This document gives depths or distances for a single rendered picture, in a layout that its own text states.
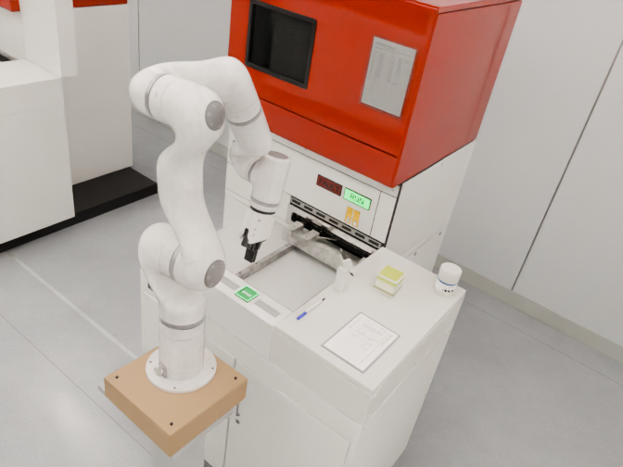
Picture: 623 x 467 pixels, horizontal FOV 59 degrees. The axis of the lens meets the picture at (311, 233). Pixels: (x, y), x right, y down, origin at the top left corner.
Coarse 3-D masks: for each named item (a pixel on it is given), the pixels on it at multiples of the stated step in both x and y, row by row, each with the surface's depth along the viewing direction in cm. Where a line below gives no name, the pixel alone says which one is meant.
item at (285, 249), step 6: (282, 246) 216; (288, 246) 217; (294, 246) 220; (276, 252) 212; (282, 252) 214; (264, 258) 208; (270, 258) 209; (276, 258) 213; (252, 264) 204; (258, 264) 204; (264, 264) 207; (246, 270) 200; (252, 270) 202; (258, 270) 205; (240, 276) 197; (246, 276) 200
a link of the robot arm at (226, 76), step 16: (160, 64) 116; (176, 64) 116; (192, 64) 117; (208, 64) 117; (224, 64) 118; (240, 64) 122; (144, 80) 112; (192, 80) 118; (208, 80) 118; (224, 80) 118; (240, 80) 121; (144, 96) 111; (224, 96) 121; (240, 96) 123; (256, 96) 128; (144, 112) 114; (240, 112) 127; (256, 112) 130
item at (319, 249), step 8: (304, 232) 222; (288, 240) 218; (296, 240) 216; (320, 240) 218; (304, 248) 215; (312, 248) 213; (320, 248) 214; (328, 248) 214; (336, 248) 215; (312, 256) 213; (320, 256) 211; (328, 256) 210; (336, 256) 211; (328, 264) 210; (336, 264) 207; (352, 264) 208
